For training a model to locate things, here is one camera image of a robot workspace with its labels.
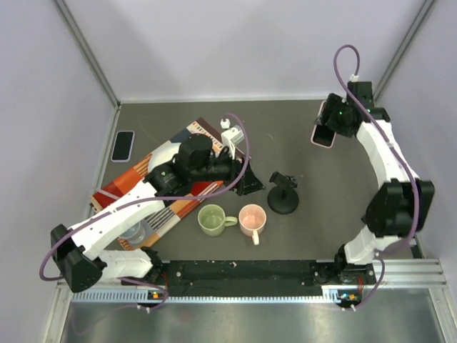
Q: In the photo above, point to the black round-base phone stand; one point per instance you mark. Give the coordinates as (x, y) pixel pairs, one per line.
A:
(283, 198)

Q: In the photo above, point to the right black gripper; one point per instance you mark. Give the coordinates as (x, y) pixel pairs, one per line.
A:
(334, 102)

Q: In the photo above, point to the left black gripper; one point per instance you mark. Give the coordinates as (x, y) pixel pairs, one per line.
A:
(250, 183)

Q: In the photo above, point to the green ceramic mug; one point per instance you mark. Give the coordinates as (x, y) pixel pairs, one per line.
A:
(212, 220)

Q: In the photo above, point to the pink ceramic mug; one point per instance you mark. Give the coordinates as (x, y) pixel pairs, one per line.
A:
(252, 221)

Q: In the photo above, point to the pink case smartphone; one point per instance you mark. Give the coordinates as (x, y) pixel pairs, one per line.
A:
(318, 139)

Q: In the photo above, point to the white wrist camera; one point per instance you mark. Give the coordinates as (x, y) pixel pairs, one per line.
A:
(362, 90)
(231, 136)

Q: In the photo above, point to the white plate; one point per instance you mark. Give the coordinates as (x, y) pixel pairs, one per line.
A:
(162, 155)

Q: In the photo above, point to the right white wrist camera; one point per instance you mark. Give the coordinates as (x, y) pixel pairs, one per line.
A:
(362, 90)

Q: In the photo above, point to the grey slotted cable duct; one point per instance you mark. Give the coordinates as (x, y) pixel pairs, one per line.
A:
(190, 294)

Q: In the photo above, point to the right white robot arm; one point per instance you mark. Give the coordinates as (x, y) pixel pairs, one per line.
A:
(400, 205)

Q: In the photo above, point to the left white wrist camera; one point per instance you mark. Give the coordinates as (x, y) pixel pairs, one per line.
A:
(231, 136)

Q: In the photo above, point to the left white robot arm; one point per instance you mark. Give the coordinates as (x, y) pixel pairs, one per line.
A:
(80, 251)

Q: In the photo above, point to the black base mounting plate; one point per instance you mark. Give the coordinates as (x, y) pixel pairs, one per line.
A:
(257, 274)

